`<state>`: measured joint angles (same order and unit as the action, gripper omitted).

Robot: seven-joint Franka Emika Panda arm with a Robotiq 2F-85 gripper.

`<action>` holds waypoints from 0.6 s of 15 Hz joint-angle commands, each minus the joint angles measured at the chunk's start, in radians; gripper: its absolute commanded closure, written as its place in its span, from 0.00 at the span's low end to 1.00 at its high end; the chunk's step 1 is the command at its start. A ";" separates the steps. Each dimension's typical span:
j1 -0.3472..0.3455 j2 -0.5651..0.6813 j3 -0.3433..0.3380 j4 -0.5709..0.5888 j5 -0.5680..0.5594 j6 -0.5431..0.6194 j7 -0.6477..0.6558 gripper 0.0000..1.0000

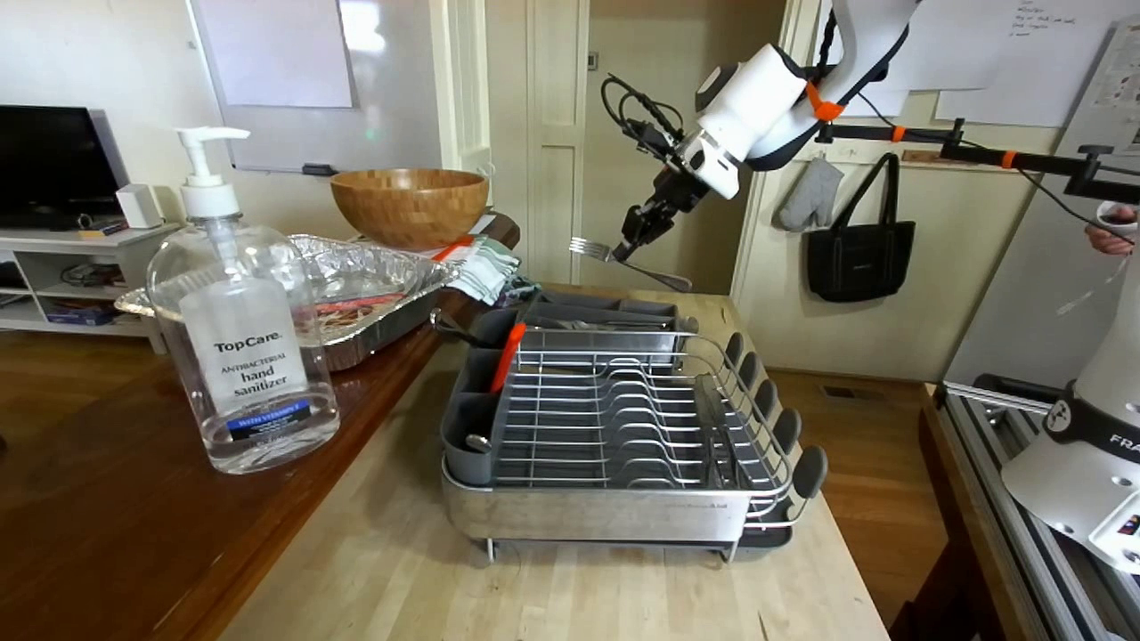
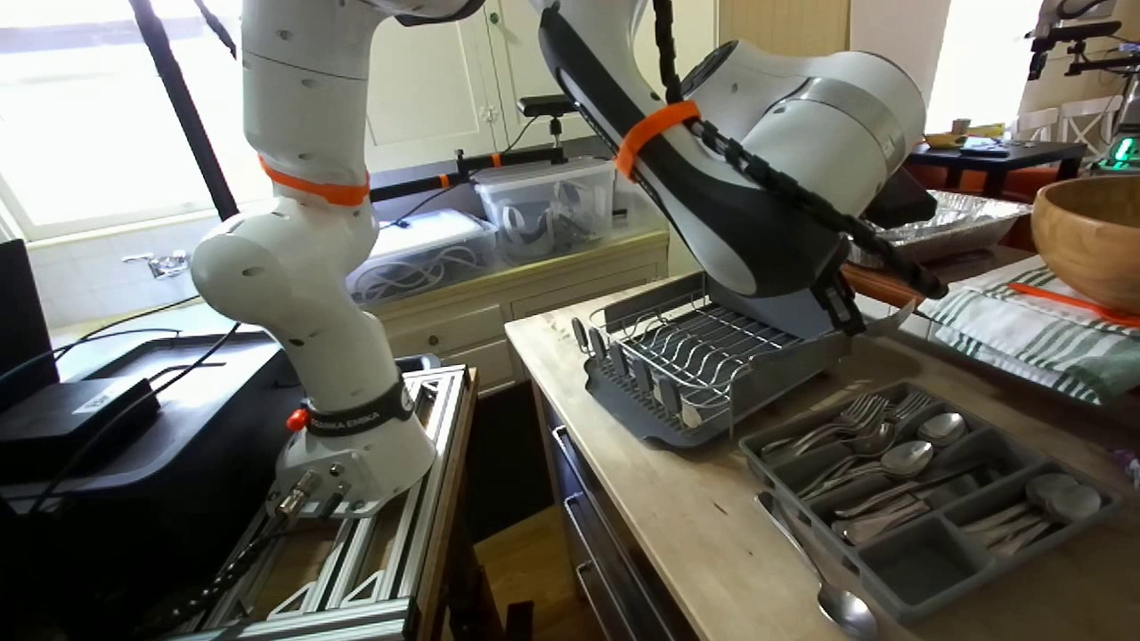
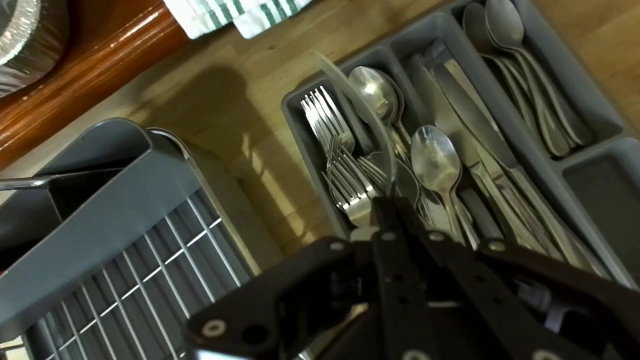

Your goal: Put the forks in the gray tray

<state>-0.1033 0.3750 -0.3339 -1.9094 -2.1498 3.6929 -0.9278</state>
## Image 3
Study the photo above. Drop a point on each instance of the silver metal fork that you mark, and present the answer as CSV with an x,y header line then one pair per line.
x,y
327,121
364,106
352,191

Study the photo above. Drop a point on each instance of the small silver teaspoon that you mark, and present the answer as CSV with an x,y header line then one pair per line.
x,y
476,26
505,20

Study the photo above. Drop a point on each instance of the silver table knife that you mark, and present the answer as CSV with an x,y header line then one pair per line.
x,y
476,117
533,220

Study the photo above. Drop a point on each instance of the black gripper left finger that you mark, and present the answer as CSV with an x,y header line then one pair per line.
x,y
281,292

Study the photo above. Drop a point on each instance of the silver metal spoon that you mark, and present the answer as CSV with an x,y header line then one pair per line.
x,y
373,91
433,156

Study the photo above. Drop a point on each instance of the gray cutlery tray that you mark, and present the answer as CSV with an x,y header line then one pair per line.
x,y
600,201

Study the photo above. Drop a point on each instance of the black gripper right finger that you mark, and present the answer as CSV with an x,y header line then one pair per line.
x,y
533,300

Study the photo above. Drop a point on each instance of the green striped white towel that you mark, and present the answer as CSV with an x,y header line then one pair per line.
x,y
213,13

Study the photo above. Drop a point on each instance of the brown wooden table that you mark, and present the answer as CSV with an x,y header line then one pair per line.
x,y
101,72

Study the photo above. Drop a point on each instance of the aluminium foil tray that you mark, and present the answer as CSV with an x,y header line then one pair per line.
x,y
21,33

